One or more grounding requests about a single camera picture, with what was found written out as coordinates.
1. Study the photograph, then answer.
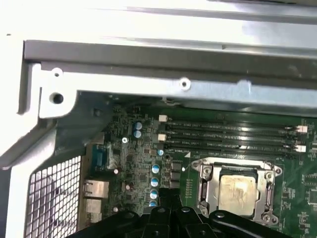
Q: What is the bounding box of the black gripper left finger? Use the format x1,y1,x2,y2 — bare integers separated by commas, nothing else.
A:
64,187,174,238

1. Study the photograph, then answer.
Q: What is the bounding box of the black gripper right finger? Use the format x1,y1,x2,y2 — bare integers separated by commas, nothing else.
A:
171,188,283,238

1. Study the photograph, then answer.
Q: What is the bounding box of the metal socket cover frame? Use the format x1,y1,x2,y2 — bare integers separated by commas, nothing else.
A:
198,160,276,222

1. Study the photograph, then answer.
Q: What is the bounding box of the silver square CPU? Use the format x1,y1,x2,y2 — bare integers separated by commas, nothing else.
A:
218,173,260,216

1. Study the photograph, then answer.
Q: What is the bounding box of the RAM slot with black clips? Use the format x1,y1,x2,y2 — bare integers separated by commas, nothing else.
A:
165,145,299,158
164,128,299,141

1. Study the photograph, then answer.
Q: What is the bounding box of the thin metal locking lever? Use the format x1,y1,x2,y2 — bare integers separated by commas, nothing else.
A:
266,171,274,214

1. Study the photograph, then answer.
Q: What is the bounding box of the RAM slot with white clips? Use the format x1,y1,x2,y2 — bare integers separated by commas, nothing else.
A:
157,133,307,153
158,114,308,133

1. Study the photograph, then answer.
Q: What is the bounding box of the CPU socket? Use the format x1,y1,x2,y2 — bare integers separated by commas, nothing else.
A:
189,158,283,225

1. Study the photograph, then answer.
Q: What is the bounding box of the silver rear port block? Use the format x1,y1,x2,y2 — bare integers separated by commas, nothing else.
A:
83,180,110,197
85,197,103,214

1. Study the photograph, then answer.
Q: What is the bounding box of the blue rear port connector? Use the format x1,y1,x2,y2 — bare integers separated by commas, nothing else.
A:
91,144,111,172

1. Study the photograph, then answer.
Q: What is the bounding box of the green motherboard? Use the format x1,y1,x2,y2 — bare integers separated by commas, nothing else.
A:
83,99,317,238

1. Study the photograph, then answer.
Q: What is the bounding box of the black open PC case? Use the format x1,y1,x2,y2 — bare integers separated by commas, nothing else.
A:
0,39,317,238

